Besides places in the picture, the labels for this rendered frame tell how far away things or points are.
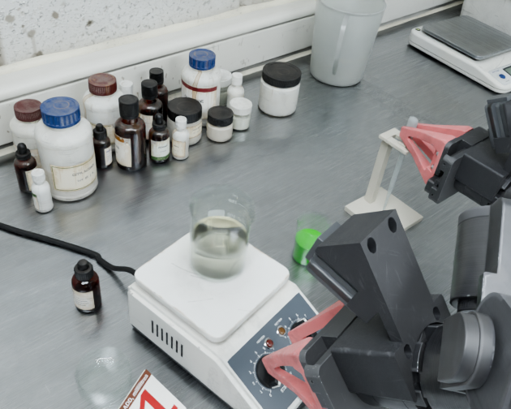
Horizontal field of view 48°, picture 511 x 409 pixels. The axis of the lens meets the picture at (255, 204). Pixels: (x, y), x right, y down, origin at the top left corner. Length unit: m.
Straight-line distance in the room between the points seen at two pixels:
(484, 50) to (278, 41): 0.43
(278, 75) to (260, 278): 0.47
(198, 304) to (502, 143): 0.36
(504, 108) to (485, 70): 0.61
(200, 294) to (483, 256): 0.30
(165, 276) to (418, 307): 0.29
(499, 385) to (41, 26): 0.77
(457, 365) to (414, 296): 0.10
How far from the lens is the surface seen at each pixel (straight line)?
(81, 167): 0.78
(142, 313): 0.61
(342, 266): 0.35
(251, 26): 1.07
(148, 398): 0.57
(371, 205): 0.83
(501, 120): 0.66
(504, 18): 1.48
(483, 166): 0.67
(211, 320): 0.55
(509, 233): 0.35
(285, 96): 0.97
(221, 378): 0.57
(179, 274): 0.59
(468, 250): 0.37
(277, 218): 0.79
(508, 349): 0.27
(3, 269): 0.74
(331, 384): 0.39
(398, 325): 0.36
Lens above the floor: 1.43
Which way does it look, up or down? 41 degrees down
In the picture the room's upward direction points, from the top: 8 degrees clockwise
